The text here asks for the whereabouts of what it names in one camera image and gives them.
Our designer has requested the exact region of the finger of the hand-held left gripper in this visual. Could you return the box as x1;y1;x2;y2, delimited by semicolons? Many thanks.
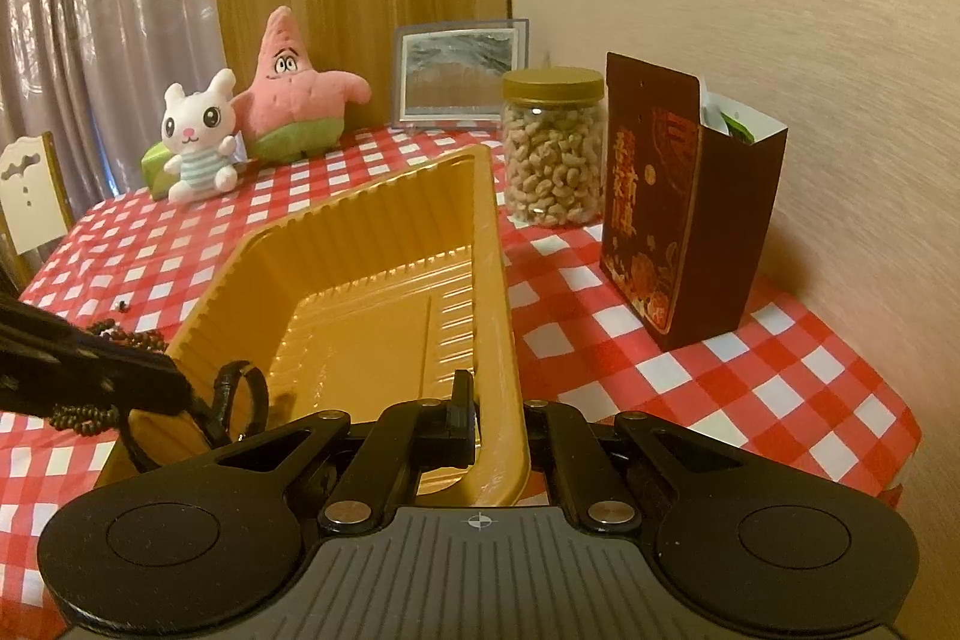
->
0;299;211;420

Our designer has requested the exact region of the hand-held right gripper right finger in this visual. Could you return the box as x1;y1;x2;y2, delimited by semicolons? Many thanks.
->
523;398;752;534

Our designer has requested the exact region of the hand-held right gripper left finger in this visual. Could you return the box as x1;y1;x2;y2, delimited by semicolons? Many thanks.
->
201;370;481;536

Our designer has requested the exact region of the small brown bead bracelet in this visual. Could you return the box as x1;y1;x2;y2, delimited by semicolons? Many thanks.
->
51;319;167;435

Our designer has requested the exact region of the black cord bracelet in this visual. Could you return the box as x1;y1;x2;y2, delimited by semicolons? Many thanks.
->
120;361;269;472

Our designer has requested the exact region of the golden plastic tray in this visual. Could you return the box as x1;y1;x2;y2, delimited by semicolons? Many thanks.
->
97;143;532;507

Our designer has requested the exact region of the red white checkered tablecloth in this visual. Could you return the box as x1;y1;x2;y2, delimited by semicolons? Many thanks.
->
0;122;922;640

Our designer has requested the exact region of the white wooden chair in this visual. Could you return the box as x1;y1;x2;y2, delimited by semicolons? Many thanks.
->
0;131;76;292

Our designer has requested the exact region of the dark red paper box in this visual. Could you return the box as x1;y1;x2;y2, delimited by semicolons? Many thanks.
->
600;52;788;352

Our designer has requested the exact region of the white bunny plush toy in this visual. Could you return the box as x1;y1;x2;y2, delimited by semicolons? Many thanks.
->
161;68;248;205

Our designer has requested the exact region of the clear jar of nuts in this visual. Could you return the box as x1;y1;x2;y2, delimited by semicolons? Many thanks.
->
500;68;607;229

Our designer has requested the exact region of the pink starfish plush toy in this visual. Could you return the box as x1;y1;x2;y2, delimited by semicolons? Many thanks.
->
231;6;374;165

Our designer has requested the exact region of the framed picture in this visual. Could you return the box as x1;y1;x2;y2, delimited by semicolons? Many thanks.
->
390;17;532;131

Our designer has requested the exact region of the white green packet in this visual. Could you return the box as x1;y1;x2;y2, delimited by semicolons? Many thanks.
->
701;89;760;145

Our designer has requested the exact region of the sheer patterned curtain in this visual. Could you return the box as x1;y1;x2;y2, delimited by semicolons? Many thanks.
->
0;0;226;199

